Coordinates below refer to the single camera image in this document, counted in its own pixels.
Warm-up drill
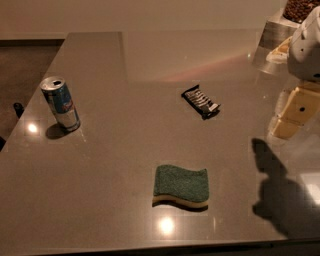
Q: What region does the green and yellow sponge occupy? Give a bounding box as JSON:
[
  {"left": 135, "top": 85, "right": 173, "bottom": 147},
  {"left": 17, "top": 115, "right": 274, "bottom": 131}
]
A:
[{"left": 152, "top": 165, "right": 209, "bottom": 209}]

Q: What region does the black chair part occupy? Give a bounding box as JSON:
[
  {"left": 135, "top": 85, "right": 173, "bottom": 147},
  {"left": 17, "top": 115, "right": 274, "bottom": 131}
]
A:
[{"left": 13, "top": 102, "right": 24, "bottom": 118}]

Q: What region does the blue silver energy drink can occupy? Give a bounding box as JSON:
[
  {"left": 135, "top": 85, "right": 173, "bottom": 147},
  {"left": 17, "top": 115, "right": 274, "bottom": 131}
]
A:
[{"left": 40, "top": 76, "right": 80, "bottom": 132}]

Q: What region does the steel bin with brown contents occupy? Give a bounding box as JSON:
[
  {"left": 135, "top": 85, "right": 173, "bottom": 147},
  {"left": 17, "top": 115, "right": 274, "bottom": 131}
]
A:
[{"left": 253, "top": 0, "right": 320, "bottom": 75}]

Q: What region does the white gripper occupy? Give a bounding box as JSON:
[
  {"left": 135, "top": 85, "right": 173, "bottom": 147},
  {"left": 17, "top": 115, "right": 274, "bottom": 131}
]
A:
[{"left": 269, "top": 7, "right": 320, "bottom": 140}]

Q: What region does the black rxbar chocolate wrapper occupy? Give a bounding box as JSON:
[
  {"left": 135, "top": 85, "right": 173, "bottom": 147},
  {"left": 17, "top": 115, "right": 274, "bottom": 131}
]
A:
[{"left": 181, "top": 85, "right": 220, "bottom": 120}]

